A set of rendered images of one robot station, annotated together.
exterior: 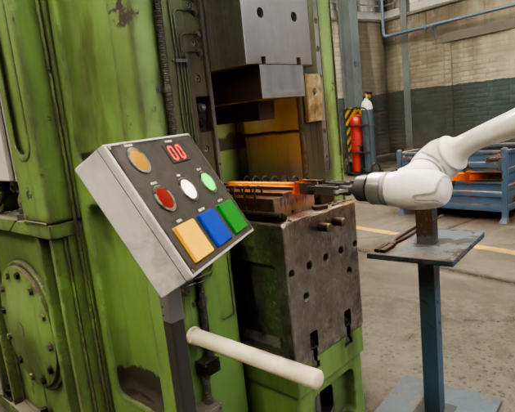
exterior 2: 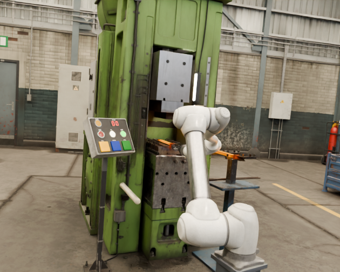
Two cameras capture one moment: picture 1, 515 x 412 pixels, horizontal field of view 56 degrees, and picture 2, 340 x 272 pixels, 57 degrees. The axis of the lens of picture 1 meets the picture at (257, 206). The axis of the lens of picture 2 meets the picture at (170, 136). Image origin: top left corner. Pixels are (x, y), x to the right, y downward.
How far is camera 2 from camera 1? 149 cm
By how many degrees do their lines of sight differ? 23
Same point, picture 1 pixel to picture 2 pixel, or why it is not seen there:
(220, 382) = (129, 205)
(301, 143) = not seen: hidden behind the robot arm
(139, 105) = (120, 107)
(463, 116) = not seen: outside the picture
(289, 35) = (178, 92)
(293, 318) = (154, 189)
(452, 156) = (208, 144)
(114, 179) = (88, 126)
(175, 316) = (103, 169)
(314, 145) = not seen: hidden behind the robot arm
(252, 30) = (161, 89)
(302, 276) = (162, 176)
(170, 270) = (94, 151)
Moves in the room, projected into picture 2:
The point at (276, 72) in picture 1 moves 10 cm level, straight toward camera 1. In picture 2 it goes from (169, 103) to (163, 103)
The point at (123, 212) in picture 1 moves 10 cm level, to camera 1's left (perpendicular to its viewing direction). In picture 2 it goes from (88, 135) to (77, 133)
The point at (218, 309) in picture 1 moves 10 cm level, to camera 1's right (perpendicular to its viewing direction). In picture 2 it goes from (135, 180) to (144, 182)
